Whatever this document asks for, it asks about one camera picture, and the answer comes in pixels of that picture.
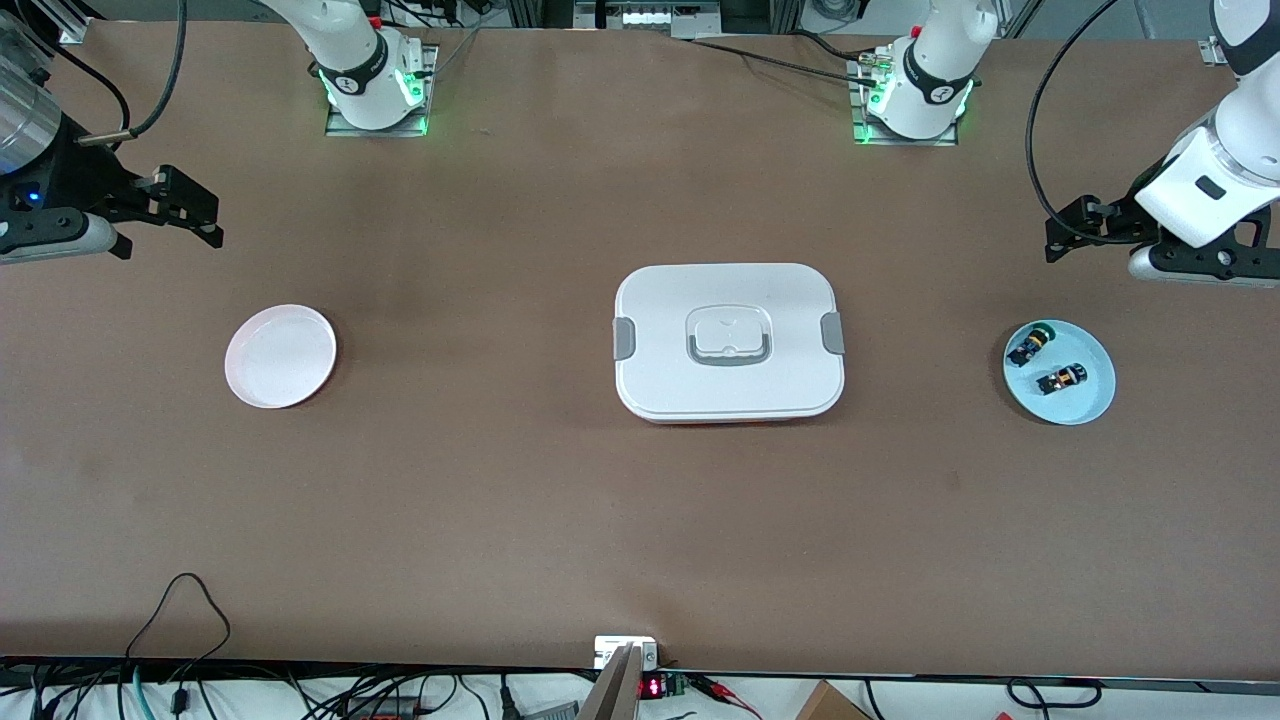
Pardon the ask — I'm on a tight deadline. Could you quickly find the orange push-button switch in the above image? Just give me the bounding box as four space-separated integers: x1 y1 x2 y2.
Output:
1036 362 1090 397

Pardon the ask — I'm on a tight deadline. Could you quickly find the light blue round plate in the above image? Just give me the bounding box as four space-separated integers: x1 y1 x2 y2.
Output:
1003 319 1117 427

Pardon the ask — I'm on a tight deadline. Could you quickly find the pink round plate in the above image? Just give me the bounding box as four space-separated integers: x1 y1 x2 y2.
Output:
224 304 338 410

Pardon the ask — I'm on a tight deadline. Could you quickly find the white lunch box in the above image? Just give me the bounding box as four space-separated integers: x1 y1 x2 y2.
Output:
612 263 847 425

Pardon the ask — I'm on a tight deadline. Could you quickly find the white lit device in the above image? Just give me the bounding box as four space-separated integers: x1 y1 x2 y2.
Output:
573 0 723 41

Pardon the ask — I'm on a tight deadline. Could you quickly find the brown cardboard box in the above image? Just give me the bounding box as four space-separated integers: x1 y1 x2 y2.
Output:
795 680 873 720

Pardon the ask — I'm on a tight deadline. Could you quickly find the red clip lead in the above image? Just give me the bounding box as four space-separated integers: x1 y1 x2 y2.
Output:
690 672 763 720

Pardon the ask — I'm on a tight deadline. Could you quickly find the small white electronics box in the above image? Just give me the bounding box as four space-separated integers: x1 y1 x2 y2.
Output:
594 636 660 670

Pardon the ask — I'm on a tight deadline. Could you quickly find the aluminium bar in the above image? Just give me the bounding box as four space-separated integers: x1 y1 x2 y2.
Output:
578 643 643 720

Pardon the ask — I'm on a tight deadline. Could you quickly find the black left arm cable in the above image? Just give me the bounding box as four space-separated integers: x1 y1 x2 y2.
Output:
1027 0 1121 246

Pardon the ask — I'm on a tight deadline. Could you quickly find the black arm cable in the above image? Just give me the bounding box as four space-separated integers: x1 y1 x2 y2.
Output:
20 0 191 149
1027 0 1121 246

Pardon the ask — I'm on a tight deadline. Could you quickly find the green push-button switch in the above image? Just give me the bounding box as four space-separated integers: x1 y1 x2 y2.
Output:
1006 322 1060 368

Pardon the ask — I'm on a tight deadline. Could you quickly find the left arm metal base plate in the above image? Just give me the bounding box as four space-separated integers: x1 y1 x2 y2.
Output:
850 55 959 148

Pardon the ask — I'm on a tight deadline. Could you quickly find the aluminium corner bracket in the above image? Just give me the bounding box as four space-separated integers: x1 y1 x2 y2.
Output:
55 0 106 46

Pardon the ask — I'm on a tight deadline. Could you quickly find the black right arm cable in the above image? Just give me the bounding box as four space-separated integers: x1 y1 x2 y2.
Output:
20 0 191 149

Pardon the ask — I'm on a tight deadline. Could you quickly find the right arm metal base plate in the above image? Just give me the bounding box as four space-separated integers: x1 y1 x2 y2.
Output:
325 45 439 138

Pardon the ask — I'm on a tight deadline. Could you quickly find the black looped cable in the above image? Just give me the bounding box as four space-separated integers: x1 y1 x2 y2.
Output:
123 572 233 669

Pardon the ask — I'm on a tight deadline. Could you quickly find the black cable on table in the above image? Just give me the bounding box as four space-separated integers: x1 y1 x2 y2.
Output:
688 36 883 89

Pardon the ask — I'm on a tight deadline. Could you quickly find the black coiled cable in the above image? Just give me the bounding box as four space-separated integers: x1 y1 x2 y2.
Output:
1005 677 1103 713

